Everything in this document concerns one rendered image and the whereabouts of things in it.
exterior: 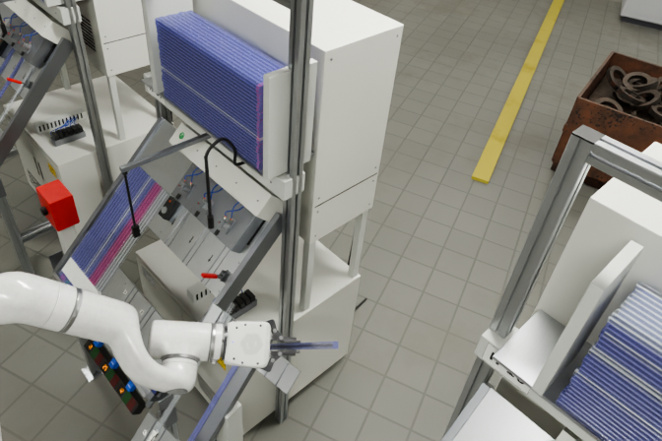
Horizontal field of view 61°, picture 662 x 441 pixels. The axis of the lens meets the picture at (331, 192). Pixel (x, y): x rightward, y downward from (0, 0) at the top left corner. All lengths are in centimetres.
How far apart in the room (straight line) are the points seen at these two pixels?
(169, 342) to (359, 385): 163
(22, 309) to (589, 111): 358
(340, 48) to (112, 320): 88
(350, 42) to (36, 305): 99
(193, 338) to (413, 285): 209
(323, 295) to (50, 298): 133
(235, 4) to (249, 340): 100
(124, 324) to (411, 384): 186
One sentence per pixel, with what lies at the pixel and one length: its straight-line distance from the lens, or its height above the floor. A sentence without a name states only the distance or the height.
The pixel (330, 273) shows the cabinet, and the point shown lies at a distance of 238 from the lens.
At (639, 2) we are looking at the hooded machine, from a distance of 761.
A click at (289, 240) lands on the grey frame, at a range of 177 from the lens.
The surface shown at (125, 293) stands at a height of 82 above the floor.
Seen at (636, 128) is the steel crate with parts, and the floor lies 58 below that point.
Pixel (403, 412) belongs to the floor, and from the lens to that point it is 278.
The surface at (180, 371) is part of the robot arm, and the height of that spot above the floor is 131.
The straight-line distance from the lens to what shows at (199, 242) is 191.
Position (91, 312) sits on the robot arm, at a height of 147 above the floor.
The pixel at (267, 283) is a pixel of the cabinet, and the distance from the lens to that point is 233.
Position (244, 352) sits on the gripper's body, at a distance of 132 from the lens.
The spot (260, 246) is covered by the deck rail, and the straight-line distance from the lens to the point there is 176.
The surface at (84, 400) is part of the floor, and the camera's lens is 287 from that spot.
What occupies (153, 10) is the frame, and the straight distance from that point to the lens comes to 187.
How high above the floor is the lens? 238
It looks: 39 degrees down
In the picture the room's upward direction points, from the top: 6 degrees clockwise
